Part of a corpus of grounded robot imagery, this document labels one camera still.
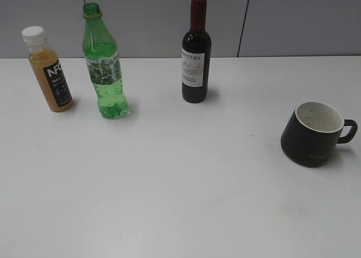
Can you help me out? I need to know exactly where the green sprite bottle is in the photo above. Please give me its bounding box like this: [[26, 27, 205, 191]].
[[82, 2, 128, 119]]

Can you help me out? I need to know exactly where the black mug white interior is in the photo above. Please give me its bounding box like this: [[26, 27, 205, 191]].
[[280, 101, 358, 167]]

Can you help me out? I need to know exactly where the dark red wine bottle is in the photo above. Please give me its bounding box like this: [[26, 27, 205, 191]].
[[182, 0, 212, 103]]

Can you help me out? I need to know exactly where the orange juice bottle white cap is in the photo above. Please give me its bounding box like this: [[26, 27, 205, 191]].
[[21, 26, 73, 112]]

